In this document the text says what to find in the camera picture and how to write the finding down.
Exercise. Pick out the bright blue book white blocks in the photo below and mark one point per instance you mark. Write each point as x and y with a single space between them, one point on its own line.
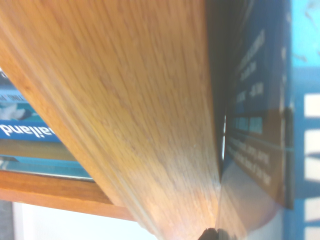
306 50

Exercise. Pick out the dark blue paperback book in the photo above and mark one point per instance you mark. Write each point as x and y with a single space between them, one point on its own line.
260 100

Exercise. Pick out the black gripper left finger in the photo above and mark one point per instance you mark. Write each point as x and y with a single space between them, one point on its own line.
208 235

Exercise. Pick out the wooden oak bookshelf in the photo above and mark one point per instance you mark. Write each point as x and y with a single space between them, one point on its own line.
130 105

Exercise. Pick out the blue Thailand travel book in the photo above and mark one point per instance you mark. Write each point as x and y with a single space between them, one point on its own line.
25 131

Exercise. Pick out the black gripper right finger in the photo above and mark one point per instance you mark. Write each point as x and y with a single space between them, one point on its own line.
226 235

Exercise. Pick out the light blue spine book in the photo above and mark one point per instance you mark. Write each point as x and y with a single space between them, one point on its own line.
45 166

